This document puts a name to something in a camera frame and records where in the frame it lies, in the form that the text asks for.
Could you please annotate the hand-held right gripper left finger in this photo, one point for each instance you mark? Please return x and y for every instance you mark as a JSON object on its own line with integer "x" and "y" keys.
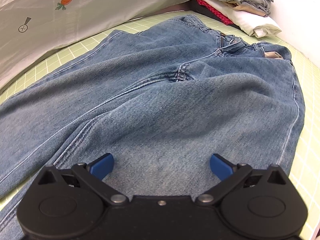
{"x": 102, "y": 166}

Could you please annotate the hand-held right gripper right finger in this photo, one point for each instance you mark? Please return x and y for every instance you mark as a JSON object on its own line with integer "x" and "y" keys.
{"x": 220, "y": 166}

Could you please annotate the blue denim jeans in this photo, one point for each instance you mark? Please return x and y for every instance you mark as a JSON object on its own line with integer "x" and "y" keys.
{"x": 150, "y": 92}

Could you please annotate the green grid mat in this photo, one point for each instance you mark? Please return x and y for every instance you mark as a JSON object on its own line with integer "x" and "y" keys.
{"x": 310, "y": 110}

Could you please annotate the white folded cloth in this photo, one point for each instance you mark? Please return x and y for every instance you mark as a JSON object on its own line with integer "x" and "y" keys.
{"x": 252, "y": 22}

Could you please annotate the red folded cloth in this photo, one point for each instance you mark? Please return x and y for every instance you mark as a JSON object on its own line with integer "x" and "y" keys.
{"x": 217, "y": 11}

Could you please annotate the white carrot printed sheet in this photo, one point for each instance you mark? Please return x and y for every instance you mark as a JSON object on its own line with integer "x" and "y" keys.
{"x": 100, "y": 10}

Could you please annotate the dark folded cloth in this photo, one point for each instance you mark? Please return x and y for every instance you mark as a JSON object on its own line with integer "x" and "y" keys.
{"x": 202, "y": 8}

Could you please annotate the beige folded cloth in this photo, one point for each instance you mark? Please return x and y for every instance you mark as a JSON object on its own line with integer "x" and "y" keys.
{"x": 247, "y": 8}

